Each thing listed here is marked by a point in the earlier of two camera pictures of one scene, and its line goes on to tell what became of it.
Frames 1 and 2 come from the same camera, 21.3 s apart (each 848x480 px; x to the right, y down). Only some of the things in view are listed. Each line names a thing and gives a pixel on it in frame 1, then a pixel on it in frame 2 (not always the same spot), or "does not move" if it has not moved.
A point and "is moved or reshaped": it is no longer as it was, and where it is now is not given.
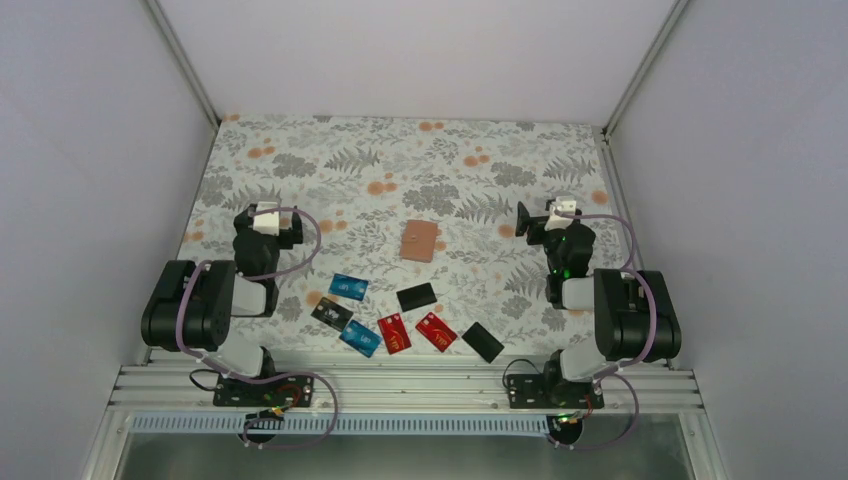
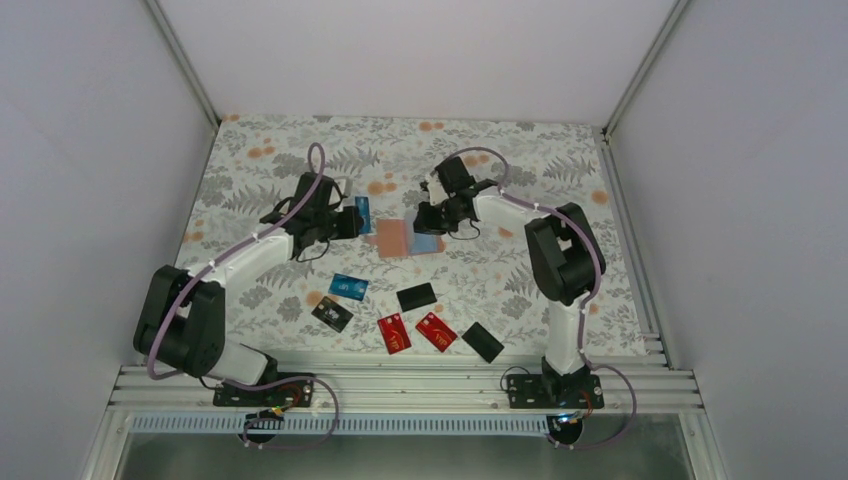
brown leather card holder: (418, 240) is moved or reshaped
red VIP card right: (434, 330) does not move
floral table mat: (408, 245) does not move
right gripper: (525, 220) to (426, 225)
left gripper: (296, 233) to (353, 222)
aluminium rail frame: (456, 389) does not move
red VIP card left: (394, 333) does not move
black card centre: (416, 296) does not move
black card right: (483, 342) does not move
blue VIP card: (360, 339) to (423, 243)
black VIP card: (332, 314) does not move
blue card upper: (348, 287) does not move
